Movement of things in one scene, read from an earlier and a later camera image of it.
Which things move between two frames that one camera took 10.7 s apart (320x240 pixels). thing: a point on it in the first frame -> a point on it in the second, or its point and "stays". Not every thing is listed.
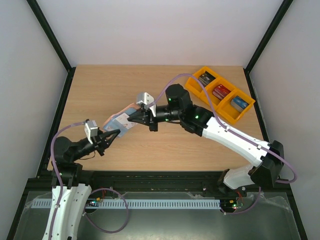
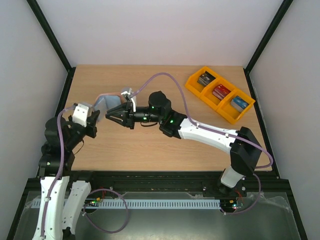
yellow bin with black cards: (206, 76) stays
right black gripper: (151, 117) -> (129, 115)
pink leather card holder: (119, 121) -> (106, 101)
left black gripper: (100, 141) -> (92, 123)
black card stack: (206, 78) stays
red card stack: (220, 91) stays
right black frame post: (259, 50) stays
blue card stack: (239, 103) stays
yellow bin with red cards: (218, 91) stays
